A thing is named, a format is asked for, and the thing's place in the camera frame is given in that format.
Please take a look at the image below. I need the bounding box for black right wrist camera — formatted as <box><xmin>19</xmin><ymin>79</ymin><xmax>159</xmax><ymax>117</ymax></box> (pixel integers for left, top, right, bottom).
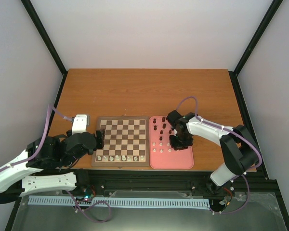
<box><xmin>166</xmin><ymin>110</ymin><xmax>183</xmax><ymax>128</ymax></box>

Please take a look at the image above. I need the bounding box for pink piece tray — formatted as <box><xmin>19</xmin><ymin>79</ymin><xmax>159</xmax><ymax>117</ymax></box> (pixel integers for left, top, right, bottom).
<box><xmin>149</xmin><ymin>116</ymin><xmax>194</xmax><ymax>170</ymax></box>

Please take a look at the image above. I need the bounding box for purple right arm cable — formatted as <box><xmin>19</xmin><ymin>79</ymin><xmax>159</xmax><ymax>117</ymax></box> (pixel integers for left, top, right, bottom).
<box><xmin>177</xmin><ymin>96</ymin><xmax>263</xmax><ymax>174</ymax></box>

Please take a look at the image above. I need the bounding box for wooden chessboard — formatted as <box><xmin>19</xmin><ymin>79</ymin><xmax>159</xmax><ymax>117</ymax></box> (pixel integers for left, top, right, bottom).
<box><xmin>92</xmin><ymin>116</ymin><xmax>149</xmax><ymax>167</ymax></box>

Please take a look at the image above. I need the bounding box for left black frame post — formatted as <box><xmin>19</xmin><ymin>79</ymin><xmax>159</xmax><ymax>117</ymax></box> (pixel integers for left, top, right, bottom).
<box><xmin>20</xmin><ymin>0</ymin><xmax>68</xmax><ymax>76</ymax></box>

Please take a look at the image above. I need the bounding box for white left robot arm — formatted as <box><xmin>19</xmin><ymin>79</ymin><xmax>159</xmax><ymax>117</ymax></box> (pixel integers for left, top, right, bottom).
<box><xmin>0</xmin><ymin>129</ymin><xmax>105</xmax><ymax>204</ymax></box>

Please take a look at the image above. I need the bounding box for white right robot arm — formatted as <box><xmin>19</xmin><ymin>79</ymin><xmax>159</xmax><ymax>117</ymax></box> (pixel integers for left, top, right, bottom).
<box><xmin>166</xmin><ymin>110</ymin><xmax>263</xmax><ymax>191</ymax></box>

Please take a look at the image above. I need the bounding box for right black frame post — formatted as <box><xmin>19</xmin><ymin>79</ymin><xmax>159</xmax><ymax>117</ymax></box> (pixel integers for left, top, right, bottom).
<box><xmin>233</xmin><ymin>0</ymin><xmax>284</xmax><ymax>76</ymax></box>

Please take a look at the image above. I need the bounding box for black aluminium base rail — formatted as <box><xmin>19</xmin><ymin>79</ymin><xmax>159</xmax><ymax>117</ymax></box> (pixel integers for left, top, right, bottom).
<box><xmin>73</xmin><ymin>170</ymin><xmax>281</xmax><ymax>199</ymax></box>

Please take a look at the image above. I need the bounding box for green lit circuit board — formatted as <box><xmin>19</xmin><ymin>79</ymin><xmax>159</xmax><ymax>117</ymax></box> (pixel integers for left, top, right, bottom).
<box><xmin>81</xmin><ymin>186</ymin><xmax>96</xmax><ymax>201</ymax></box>

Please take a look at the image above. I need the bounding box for black frame post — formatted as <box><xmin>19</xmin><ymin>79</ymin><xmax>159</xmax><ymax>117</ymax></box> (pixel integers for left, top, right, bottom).
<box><xmin>20</xmin><ymin>0</ymin><xmax>68</xmax><ymax>76</ymax></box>
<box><xmin>233</xmin><ymin>0</ymin><xmax>284</xmax><ymax>76</ymax></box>

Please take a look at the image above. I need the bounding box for light blue cable duct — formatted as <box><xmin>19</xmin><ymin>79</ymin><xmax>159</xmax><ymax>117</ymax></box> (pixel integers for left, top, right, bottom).
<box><xmin>27</xmin><ymin>195</ymin><xmax>210</xmax><ymax>210</ymax></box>

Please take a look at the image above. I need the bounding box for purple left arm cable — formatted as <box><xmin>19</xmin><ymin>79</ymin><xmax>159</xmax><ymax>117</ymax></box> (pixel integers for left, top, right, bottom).
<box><xmin>0</xmin><ymin>103</ymin><xmax>74</xmax><ymax>180</ymax></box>

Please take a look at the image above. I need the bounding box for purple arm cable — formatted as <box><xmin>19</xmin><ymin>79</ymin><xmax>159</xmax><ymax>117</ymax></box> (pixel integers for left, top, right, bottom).
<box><xmin>177</xmin><ymin>96</ymin><xmax>263</xmax><ymax>174</ymax></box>
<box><xmin>0</xmin><ymin>103</ymin><xmax>74</xmax><ymax>180</ymax></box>

